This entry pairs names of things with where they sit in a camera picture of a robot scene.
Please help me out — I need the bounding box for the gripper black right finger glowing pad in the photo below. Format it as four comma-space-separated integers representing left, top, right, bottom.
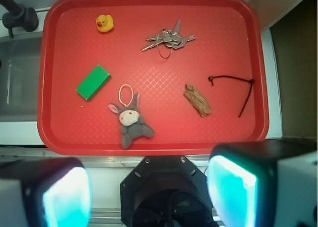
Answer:
207, 140, 318, 227

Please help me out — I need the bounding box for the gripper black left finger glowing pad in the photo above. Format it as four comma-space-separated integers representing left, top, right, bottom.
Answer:
0, 157, 92, 227

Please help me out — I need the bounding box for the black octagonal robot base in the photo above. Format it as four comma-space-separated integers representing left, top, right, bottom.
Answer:
120, 156, 219, 227

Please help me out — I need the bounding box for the yellow rubber duck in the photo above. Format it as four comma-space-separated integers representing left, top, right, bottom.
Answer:
96, 14, 114, 33

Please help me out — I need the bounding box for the brown wood piece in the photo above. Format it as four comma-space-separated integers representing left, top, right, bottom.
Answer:
183, 83, 212, 117

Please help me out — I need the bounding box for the green rectangular block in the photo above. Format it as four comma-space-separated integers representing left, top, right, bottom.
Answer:
76, 65, 111, 101

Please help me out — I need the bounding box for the red plastic tray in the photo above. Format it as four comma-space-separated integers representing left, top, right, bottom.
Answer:
37, 0, 269, 156

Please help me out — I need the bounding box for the grey sink basin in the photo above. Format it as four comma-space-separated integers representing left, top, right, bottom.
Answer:
0, 32, 42, 122

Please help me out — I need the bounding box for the bunch of silver keys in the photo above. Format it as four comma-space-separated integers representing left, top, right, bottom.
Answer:
141, 19, 196, 59

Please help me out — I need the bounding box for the grey sink faucet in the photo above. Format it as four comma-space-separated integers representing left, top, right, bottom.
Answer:
0, 0, 39, 38

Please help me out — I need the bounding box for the grey plush bunny keychain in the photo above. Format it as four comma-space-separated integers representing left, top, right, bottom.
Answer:
108, 84, 155, 150

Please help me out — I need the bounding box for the dark cord with knots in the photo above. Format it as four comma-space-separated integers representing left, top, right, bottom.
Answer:
208, 75, 255, 118

